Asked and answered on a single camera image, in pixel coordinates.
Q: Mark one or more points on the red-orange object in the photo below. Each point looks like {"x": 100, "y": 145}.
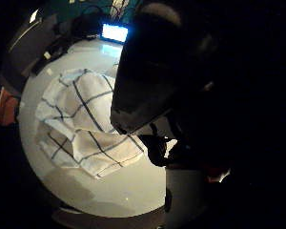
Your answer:
{"x": 7, "y": 107}

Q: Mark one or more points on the black power strip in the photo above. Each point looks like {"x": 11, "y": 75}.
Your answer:
{"x": 52, "y": 52}

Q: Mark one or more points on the white blue-checked cloth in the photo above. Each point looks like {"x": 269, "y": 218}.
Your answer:
{"x": 85, "y": 120}

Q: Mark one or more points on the black chair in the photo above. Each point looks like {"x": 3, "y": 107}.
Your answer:
{"x": 28, "y": 47}

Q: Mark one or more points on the black bag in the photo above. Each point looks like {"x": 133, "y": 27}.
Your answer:
{"x": 84, "y": 25}

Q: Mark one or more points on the open laptop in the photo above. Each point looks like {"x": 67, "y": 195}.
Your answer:
{"x": 115, "y": 32}

